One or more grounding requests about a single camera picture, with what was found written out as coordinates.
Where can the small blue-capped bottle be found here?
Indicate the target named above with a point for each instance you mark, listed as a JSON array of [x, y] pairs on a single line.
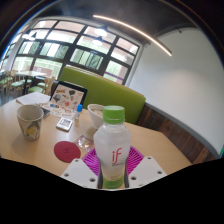
[[78, 111]]

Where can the colourful sticker sheet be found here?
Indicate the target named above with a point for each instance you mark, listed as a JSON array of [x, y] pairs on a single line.
[[58, 108]]

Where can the group of pendant lamps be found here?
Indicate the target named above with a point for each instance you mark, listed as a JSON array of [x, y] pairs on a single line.
[[101, 32]]

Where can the small white flat device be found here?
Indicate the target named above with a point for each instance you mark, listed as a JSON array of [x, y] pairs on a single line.
[[64, 124]]

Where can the green upholstered bench backrest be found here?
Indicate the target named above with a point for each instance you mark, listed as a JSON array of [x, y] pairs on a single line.
[[106, 91]]

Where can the clear drink bottle green cap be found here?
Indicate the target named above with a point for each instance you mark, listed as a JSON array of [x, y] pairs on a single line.
[[112, 146]]

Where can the white bowl of noodle soup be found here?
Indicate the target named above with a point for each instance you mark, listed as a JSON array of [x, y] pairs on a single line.
[[96, 116]]

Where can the clear plastic wrapper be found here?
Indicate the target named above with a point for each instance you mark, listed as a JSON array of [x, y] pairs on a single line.
[[84, 142]]

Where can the grey mug with print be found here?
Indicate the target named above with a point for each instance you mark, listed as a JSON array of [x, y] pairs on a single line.
[[30, 125]]

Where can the curved ceiling light strip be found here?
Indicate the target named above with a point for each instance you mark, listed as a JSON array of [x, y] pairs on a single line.
[[140, 31]]

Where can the flat round red coaster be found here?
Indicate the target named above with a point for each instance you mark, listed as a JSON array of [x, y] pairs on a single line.
[[66, 151]]

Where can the light wooden dining table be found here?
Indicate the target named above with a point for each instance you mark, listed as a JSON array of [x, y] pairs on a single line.
[[30, 73]]

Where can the black-framed window wall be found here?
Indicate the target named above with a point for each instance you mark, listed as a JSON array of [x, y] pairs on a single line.
[[70, 50]]

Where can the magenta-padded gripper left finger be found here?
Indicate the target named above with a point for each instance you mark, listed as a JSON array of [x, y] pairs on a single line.
[[80, 173]]

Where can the group of wooden green-seat chairs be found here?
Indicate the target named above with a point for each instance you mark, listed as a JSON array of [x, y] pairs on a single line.
[[16, 85]]

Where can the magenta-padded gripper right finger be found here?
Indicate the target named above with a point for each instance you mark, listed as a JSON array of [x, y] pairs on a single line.
[[146, 171]]

